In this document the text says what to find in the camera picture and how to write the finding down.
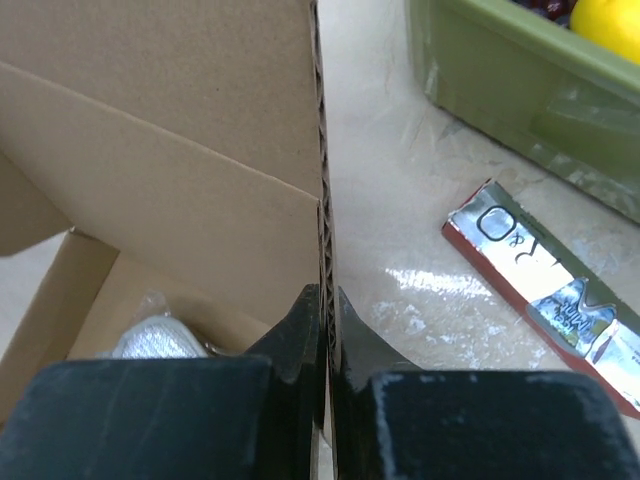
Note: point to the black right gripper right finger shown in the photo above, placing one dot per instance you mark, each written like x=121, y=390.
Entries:
x=394, y=420

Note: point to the yellow toy banana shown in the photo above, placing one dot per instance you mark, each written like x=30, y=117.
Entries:
x=613, y=24

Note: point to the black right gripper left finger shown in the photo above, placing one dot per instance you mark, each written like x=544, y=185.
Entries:
x=250, y=416

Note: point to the brown cardboard box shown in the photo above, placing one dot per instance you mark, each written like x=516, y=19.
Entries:
x=178, y=146

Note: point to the green plastic basket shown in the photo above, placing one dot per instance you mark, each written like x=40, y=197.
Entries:
x=556, y=98

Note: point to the red toy grapes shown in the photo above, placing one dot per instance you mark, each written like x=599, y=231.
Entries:
x=557, y=11

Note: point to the red toothpaste box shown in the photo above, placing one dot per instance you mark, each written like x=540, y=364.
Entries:
x=575, y=312

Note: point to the silver foil pouch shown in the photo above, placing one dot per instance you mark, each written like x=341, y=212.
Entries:
x=155, y=333

